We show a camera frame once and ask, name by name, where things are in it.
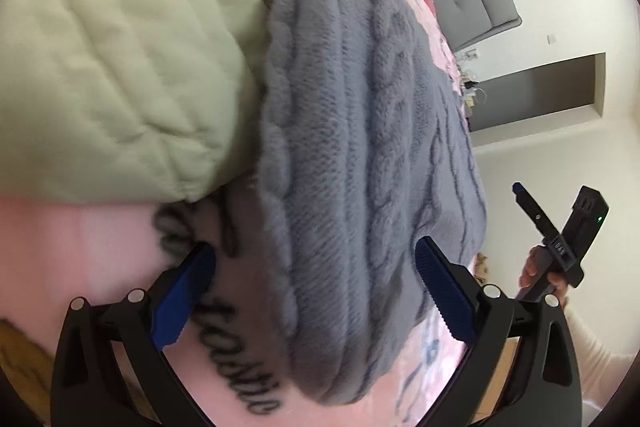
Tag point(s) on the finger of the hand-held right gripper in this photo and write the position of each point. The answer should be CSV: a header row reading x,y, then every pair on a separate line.
x,y
532,207

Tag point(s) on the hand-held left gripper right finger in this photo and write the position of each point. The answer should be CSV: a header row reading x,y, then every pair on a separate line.
x,y
445,294

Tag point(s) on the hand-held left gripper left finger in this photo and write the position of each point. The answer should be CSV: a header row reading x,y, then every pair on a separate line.
x,y
185,292

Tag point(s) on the purple knitted hooded sweater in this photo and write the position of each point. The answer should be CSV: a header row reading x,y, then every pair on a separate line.
x,y
350,157

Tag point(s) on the person's right forearm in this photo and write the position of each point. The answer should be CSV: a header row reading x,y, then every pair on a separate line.
x,y
605,357

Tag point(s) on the person's right hand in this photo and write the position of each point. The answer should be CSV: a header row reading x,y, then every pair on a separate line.
x,y
527,269

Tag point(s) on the pink printed blanket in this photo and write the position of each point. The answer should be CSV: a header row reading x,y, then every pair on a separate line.
x,y
100,227

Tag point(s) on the cream quilted cloth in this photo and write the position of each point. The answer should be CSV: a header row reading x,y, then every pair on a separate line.
x,y
125,57

